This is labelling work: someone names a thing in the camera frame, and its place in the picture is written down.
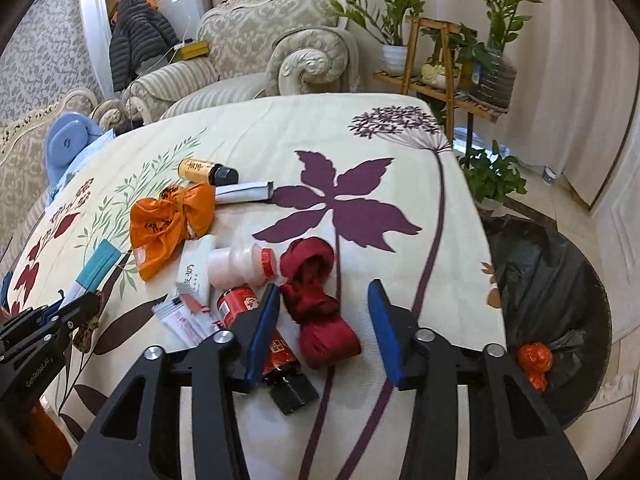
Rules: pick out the floral printed tablecloth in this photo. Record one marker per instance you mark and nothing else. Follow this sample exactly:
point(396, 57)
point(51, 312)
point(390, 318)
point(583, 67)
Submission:
point(250, 135)

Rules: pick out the yellow box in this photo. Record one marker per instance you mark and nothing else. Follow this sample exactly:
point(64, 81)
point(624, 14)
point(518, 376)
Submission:
point(194, 50)

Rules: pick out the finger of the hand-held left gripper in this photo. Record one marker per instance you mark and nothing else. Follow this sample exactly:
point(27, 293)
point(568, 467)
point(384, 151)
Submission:
point(80, 312)
point(5, 287)

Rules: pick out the white yogurt bottle red cap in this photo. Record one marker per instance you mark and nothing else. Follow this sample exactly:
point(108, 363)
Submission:
point(235, 265)

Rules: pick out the white pleated curtain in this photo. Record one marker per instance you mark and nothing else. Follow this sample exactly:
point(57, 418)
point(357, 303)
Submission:
point(550, 60)

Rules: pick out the blue plastic seat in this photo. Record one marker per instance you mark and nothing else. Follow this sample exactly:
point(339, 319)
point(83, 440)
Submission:
point(65, 142)

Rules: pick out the pothos plant white pot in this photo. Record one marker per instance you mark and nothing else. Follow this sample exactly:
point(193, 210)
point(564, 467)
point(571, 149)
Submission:
point(492, 175)

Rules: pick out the white panelled door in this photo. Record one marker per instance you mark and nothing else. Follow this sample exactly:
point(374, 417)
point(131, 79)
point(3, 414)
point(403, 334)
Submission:
point(620, 220)

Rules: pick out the dark puffer jacket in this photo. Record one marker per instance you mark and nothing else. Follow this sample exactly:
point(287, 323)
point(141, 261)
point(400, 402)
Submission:
point(140, 35)

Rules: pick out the orange plastic bag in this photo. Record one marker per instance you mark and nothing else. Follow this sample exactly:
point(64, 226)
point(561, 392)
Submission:
point(160, 230)

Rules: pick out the wooden plant stand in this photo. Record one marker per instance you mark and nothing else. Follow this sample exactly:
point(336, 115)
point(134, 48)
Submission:
point(400, 80)

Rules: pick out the tall plant dark glass pot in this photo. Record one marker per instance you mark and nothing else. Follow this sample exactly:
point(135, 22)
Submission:
point(495, 80)

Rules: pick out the ornate beige armchair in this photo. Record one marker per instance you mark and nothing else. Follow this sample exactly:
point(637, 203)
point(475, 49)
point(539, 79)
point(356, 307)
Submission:
point(260, 40)

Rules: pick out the leafy plant white pot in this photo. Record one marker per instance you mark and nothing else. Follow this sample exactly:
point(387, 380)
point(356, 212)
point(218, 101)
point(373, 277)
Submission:
point(395, 57)

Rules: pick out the small plant yellow pot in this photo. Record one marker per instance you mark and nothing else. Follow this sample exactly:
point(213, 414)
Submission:
point(435, 74)

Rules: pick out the red bottle black cap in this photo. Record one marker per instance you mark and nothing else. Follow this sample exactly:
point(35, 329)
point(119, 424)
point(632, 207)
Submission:
point(237, 305)

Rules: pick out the trash bin black liner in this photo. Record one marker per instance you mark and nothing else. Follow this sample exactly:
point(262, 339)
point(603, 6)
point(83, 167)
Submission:
point(540, 280)

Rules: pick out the yellow bottle black cap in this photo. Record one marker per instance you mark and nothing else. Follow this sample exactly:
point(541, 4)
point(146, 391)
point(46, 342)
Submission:
point(197, 170)

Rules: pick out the crumpled orange red bag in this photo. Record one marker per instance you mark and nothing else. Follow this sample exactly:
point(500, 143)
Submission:
point(537, 381)
point(535, 356)

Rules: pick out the teal and white packet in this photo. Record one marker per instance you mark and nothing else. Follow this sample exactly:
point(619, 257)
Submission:
point(97, 265)

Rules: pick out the dark red cloth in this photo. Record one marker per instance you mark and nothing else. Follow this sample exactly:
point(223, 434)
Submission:
point(320, 320)

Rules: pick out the white squeeze tube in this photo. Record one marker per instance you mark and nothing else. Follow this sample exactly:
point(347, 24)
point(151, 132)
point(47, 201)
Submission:
point(197, 265)

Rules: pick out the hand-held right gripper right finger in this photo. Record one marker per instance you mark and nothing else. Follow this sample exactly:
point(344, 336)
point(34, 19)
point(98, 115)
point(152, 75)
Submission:
point(385, 330)

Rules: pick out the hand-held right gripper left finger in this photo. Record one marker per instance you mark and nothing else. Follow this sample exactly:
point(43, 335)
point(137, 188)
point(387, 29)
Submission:
point(262, 330)

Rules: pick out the ornate beige sofa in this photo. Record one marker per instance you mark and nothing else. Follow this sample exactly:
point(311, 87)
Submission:
point(20, 160)

